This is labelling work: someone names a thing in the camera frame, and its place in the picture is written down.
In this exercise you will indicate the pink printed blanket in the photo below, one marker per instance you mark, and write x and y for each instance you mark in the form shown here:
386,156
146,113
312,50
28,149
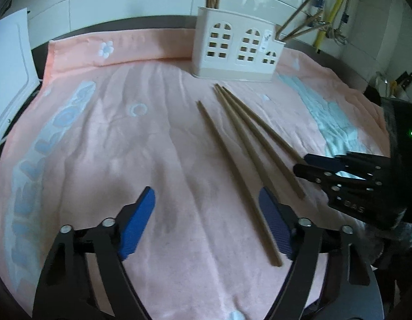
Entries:
126,123

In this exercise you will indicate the metal water valve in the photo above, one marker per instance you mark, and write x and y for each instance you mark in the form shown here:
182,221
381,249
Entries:
337,35

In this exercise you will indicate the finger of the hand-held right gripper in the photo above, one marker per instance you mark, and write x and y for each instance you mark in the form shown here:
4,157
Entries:
321,160
312,172

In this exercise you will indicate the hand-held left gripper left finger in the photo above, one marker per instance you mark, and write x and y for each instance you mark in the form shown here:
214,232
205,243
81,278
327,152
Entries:
139,220

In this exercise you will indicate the white plastic utensil holder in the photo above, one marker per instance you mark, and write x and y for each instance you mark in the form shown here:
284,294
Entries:
237,46

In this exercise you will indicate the yellow gas pipe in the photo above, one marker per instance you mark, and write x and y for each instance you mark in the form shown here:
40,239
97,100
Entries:
334,6

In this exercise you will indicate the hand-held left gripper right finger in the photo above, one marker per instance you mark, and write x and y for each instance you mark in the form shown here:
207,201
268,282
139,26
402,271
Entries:
276,226

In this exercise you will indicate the white board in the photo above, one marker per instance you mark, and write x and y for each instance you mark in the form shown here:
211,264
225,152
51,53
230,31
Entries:
12,73

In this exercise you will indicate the dark cloth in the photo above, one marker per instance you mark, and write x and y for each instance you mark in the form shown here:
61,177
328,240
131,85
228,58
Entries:
392,243

